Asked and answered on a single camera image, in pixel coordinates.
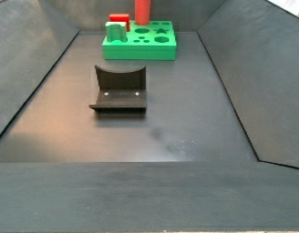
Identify green notched block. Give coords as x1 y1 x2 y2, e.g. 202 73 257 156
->
106 22 128 42

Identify red rectangular block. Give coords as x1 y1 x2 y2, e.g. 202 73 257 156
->
108 13 130 31

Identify black cradle fixture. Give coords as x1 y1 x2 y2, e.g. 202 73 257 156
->
88 66 147 111

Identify red cylinder peg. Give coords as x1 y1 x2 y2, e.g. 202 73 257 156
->
135 0 151 25

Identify green shape sorter board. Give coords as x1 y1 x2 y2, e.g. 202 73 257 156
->
102 20 178 60

